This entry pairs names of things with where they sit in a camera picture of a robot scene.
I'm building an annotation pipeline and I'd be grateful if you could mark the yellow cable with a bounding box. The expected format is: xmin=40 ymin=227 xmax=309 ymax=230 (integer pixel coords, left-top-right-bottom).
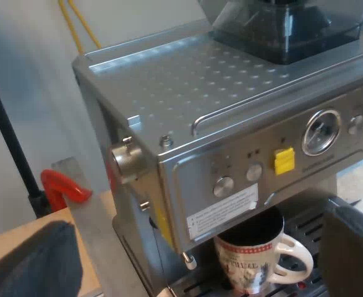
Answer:
xmin=57 ymin=0 xmax=85 ymax=54
xmin=68 ymin=0 xmax=103 ymax=51

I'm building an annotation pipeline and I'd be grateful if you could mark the black tripod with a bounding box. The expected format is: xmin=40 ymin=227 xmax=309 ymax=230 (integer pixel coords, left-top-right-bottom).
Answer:
xmin=0 ymin=60 xmax=54 ymax=219

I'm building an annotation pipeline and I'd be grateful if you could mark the white mug red black print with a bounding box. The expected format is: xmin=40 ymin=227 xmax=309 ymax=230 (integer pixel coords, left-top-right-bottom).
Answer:
xmin=213 ymin=213 xmax=314 ymax=295

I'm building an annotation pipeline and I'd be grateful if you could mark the steel espresso machine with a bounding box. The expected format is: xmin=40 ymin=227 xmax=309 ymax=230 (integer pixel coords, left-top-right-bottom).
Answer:
xmin=72 ymin=18 xmax=363 ymax=297

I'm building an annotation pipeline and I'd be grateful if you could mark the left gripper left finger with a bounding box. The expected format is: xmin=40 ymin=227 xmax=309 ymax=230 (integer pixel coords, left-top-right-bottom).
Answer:
xmin=0 ymin=221 xmax=83 ymax=297

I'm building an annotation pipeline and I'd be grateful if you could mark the clear bean box dark lid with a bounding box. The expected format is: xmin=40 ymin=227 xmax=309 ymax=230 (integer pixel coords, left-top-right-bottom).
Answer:
xmin=196 ymin=0 xmax=363 ymax=66

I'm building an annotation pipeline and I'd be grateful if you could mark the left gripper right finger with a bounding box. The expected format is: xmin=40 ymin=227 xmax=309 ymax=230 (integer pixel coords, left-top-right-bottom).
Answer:
xmin=318 ymin=203 xmax=363 ymax=297

